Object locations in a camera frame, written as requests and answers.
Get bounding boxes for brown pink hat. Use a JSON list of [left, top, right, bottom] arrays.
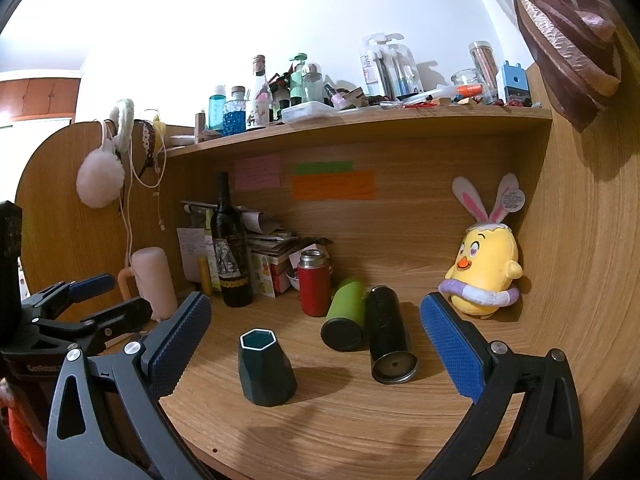
[[513, 0, 623, 133]]

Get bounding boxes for pink mug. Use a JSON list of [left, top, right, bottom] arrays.
[[118, 247, 179, 322]]

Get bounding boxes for dark green hexagonal cup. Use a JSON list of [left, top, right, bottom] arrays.
[[238, 328, 298, 407]]

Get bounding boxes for green sticky note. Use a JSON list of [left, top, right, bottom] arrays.
[[295, 160, 354, 175]]

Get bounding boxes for green pump bottle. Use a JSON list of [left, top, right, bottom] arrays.
[[288, 52, 309, 107]]

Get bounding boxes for white plastic box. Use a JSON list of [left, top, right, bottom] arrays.
[[281, 101, 340, 124]]

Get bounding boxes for pink sticky note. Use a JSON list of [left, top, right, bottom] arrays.
[[234, 155, 282, 191]]

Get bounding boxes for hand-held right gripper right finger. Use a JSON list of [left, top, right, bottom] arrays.
[[417, 291, 584, 480]]

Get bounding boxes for small pink bottle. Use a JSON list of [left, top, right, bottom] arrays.
[[324, 83, 351, 110]]

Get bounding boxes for white paper note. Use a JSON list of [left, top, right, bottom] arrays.
[[176, 227, 215, 282]]

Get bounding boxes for wooden desk hutch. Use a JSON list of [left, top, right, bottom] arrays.
[[14, 20, 640, 480]]

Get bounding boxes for teal liquid bottle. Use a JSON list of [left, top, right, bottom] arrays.
[[207, 85, 227, 135]]

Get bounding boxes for red thermos flask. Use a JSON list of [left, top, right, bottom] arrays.
[[298, 248, 333, 318]]

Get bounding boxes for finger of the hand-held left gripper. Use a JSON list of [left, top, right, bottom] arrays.
[[30, 296, 154, 357], [20, 273, 117, 322]]

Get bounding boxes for blue bead bottle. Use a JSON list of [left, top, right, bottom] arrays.
[[222, 86, 249, 136]]

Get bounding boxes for dark wine bottle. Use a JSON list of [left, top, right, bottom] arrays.
[[210, 172, 254, 308]]

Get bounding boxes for stack of papers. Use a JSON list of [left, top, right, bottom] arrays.
[[181, 200, 333, 267]]

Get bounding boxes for orange sticky note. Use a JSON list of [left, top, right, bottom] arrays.
[[291, 170, 377, 202]]

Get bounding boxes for yellow chick plush toy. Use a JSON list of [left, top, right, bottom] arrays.
[[438, 173, 526, 317]]

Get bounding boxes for clear round bottle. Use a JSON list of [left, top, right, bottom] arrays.
[[301, 62, 324, 104]]

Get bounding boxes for orange capped marker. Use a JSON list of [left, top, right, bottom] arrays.
[[400, 84, 485, 106]]

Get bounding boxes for sticker covered box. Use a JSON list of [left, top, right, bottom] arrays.
[[250, 252, 293, 299]]

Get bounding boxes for wooden wall cabinet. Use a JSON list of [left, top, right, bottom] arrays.
[[0, 76, 81, 121]]

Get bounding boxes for toothbrush blister pack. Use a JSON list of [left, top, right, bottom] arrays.
[[358, 35, 396, 98], [390, 33, 424, 97]]

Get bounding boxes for white fluffy earmuffs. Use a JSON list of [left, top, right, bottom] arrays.
[[76, 98, 136, 209]]

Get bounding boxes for black bottle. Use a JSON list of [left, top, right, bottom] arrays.
[[364, 285, 420, 386]]

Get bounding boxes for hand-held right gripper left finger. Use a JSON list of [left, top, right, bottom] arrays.
[[46, 291, 221, 480]]

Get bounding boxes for glass jar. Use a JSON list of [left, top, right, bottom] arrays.
[[451, 68, 484, 103]]

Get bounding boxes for clear glass bottle pink label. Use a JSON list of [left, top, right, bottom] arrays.
[[246, 55, 273, 132]]

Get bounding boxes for white earphone cable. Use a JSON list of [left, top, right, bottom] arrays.
[[99, 119, 167, 267]]

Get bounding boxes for tall clear jar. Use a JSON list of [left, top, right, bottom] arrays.
[[468, 40, 500, 102]]

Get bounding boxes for blue pencil sharpener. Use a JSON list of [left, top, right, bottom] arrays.
[[500, 60, 532, 104]]

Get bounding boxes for black lace headband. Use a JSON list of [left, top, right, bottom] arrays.
[[133, 119, 158, 181]]

